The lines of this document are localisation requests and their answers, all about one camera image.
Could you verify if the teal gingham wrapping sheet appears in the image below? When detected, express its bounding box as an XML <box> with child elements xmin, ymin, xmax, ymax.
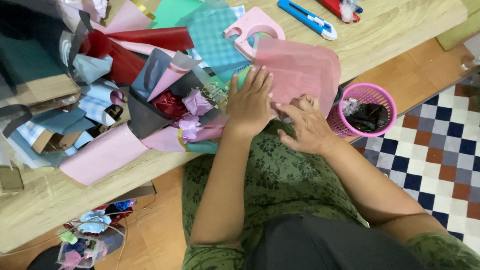
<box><xmin>175</xmin><ymin>3</ymin><xmax>256</xmax><ymax>84</ymax></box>

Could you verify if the pink mesh waste basket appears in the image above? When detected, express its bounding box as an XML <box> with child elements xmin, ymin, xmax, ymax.
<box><xmin>326</xmin><ymin>82</ymin><xmax>398</xmax><ymax>139</ymax></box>

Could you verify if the translucent pink wrapping sheet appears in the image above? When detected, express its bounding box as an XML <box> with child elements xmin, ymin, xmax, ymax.
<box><xmin>254</xmin><ymin>37</ymin><xmax>342</xmax><ymax>119</ymax></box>

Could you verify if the person's left hand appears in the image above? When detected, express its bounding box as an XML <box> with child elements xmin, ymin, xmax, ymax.
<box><xmin>225</xmin><ymin>66</ymin><xmax>275</xmax><ymax>138</ymax></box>

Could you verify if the heap of wrapping papers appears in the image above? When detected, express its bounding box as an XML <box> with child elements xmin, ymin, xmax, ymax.
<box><xmin>0</xmin><ymin>0</ymin><xmax>130</xmax><ymax>170</ymax></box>

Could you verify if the dark red wrapping sheet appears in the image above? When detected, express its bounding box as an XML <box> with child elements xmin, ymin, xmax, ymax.
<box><xmin>80</xmin><ymin>27</ymin><xmax>195</xmax><ymax>85</ymax></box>

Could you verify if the black plastic bag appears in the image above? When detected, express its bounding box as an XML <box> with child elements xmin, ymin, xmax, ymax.
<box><xmin>344</xmin><ymin>103</ymin><xmax>390</xmax><ymax>133</ymax></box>

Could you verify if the green paper sheet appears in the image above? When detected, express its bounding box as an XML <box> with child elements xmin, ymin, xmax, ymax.
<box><xmin>147</xmin><ymin>0</ymin><xmax>204</xmax><ymax>30</ymax></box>

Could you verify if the pink plastic tape dispenser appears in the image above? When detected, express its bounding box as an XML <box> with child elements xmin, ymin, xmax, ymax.
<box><xmin>223</xmin><ymin>7</ymin><xmax>286</xmax><ymax>61</ymax></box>

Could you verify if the green cushion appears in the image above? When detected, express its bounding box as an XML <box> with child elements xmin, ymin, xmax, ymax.
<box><xmin>436</xmin><ymin>0</ymin><xmax>480</xmax><ymax>52</ymax></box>

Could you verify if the green floral dress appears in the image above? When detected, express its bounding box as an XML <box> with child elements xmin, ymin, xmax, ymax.
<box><xmin>181</xmin><ymin>120</ymin><xmax>480</xmax><ymax>270</ymax></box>

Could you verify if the pink sheet with gold edge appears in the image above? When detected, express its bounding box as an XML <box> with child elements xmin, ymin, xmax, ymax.
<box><xmin>90</xmin><ymin>0</ymin><xmax>157</xmax><ymax>35</ymax></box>

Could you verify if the wrapped ribbon flower bouquet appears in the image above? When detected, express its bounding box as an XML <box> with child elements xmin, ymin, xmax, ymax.
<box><xmin>60</xmin><ymin>49</ymin><xmax>230</xmax><ymax>187</ymax></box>

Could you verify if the checkered rug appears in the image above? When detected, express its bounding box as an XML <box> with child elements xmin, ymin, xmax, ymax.
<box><xmin>352</xmin><ymin>73</ymin><xmax>480</xmax><ymax>256</ymax></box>

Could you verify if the clear box of ribbon flowers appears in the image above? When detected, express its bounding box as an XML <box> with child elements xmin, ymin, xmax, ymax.
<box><xmin>56</xmin><ymin>199</ymin><xmax>138</xmax><ymax>270</ymax></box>

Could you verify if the crumpled clear plastic wad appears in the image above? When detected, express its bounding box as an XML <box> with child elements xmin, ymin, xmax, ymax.
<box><xmin>339</xmin><ymin>0</ymin><xmax>356</xmax><ymax>22</ymax></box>

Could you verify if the blue and white utility knife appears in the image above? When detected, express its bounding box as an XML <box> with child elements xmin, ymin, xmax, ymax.
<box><xmin>277</xmin><ymin>0</ymin><xmax>338</xmax><ymax>41</ymax></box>

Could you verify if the black cloth garment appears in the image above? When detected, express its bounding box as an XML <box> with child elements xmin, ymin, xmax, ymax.
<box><xmin>243</xmin><ymin>213</ymin><xmax>426</xmax><ymax>270</ymax></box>

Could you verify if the crumpled clear wrapper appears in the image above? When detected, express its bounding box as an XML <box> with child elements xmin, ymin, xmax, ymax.
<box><xmin>341</xmin><ymin>98</ymin><xmax>361</xmax><ymax>116</ymax></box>

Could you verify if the person's right hand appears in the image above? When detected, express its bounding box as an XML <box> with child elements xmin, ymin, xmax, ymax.
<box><xmin>275</xmin><ymin>94</ymin><xmax>338</xmax><ymax>157</ymax></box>

